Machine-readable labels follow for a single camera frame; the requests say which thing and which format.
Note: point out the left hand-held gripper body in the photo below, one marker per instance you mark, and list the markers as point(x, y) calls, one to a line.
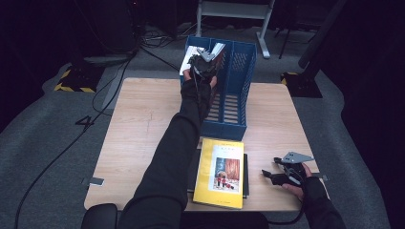
point(203, 66)

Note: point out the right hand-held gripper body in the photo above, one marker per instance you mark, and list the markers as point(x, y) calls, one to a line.
point(294, 168)

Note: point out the black hardcover book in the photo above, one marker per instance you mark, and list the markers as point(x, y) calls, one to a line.
point(246, 175)

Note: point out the yellow cover book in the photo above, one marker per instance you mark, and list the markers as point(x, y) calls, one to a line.
point(219, 149)

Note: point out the blue plastic file rack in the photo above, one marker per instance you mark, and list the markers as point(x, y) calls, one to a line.
point(223, 132)

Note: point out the person's right hand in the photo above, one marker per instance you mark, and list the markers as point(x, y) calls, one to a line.
point(313, 189)

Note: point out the person's left hand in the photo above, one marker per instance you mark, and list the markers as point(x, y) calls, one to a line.
point(196, 95)

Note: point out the black yellow-striped stand base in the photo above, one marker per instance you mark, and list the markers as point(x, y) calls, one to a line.
point(302, 86)
point(79, 79)

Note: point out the black tripod stand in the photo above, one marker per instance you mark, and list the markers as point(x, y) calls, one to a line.
point(285, 44)

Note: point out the dark grey slanted pole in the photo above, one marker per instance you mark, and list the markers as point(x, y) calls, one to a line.
point(321, 31)

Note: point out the grey metal table bracket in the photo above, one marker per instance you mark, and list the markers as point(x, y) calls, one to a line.
point(321, 177)
point(94, 182)

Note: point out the white metal frame stand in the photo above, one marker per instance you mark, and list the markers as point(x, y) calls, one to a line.
point(235, 9)

